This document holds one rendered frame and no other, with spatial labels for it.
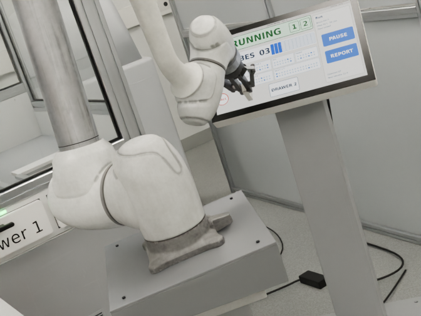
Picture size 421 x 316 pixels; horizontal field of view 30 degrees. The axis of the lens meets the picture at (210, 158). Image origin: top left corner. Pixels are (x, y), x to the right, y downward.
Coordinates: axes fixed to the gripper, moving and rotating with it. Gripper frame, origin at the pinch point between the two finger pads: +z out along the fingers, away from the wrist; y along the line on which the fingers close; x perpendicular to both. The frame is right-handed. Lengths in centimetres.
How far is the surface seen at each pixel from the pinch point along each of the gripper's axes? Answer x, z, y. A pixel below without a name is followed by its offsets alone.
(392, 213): 6, 134, -27
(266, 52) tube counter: -13.7, 3.5, -7.5
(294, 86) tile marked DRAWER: 0.7, 3.5, -14.1
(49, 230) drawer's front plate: 32, -8, 65
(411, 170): -2, 107, -40
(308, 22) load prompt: -20.1, 3.5, -22.3
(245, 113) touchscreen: 5.3, 3.7, 2.2
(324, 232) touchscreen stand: 36, 43, -9
